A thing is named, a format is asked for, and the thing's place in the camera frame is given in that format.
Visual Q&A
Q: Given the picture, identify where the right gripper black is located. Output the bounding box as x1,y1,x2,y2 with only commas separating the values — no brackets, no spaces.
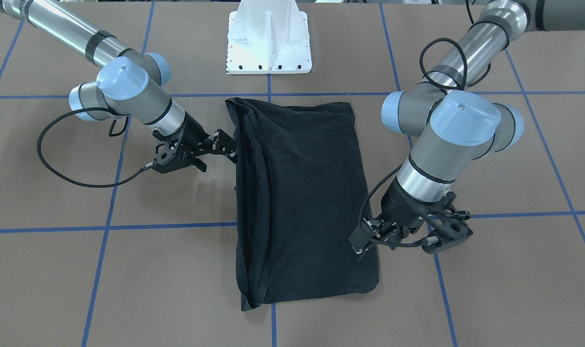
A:
167,112,236,172

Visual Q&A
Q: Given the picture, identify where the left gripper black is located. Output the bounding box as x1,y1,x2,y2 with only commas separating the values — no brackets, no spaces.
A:
348,181,427,262

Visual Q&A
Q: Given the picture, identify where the black graphic t-shirt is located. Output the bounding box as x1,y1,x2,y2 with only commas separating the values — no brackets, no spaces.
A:
225,97,379,311

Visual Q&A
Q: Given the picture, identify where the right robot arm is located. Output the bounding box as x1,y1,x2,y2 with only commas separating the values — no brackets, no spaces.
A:
0,0,237,174

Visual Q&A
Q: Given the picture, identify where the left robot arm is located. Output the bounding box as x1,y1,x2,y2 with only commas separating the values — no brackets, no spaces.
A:
349,0,585,255

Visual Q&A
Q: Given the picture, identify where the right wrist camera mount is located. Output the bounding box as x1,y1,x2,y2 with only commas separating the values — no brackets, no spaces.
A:
152,140,195,174

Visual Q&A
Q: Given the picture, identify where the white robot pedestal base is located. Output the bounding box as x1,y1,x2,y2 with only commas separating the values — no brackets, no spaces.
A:
226,0,313,75

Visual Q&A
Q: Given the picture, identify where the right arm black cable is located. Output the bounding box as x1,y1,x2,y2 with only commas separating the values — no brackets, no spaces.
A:
37,107,158,188

